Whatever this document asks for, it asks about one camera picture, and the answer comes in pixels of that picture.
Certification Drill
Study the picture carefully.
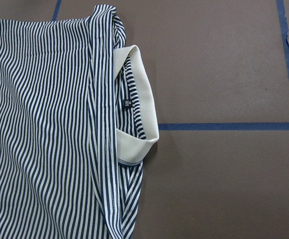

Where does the blue white striped polo shirt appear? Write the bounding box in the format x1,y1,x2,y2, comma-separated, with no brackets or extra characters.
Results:
0,4,159,239

